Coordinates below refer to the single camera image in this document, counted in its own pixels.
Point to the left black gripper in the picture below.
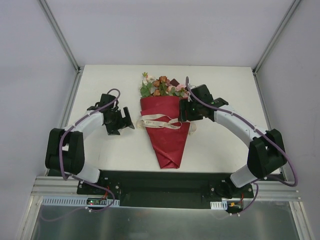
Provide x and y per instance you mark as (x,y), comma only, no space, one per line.
(124,119)

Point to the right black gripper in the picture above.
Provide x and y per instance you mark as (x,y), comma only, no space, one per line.
(186,110)

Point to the cream printed ribbon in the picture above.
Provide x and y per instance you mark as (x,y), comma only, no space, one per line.
(162,121)

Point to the small pink rose stem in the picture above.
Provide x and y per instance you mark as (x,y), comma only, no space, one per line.
(178,91)

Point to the dark red wrapping cloth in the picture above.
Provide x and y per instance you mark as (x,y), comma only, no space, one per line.
(168,145)

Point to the white rose stem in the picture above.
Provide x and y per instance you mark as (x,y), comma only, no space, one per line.
(147,87)

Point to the orange brown rose stem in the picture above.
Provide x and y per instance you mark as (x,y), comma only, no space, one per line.
(161,86)

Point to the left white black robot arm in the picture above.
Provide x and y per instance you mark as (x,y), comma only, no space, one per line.
(65,149)

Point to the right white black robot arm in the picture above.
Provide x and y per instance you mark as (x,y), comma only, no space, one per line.
(265,147)

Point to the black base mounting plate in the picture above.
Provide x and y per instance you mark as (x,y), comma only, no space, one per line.
(151,189)

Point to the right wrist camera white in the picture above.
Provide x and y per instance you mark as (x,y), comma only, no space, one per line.
(189,91)

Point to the aluminium front rail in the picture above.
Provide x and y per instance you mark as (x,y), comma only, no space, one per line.
(56,186)

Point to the right white cable duct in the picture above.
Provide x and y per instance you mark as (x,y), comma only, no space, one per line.
(219,205)

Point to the white cable duct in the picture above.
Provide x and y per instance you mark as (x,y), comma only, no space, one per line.
(67,201)
(219,205)

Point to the left white cable duct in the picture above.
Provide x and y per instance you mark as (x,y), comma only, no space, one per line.
(67,201)

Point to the left aluminium frame post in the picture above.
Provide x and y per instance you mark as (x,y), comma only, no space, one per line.
(44,5)

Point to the aluminium frame post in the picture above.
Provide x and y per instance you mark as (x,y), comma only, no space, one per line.
(293,7)
(44,5)

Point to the right aluminium frame post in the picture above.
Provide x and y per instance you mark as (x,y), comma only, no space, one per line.
(293,7)

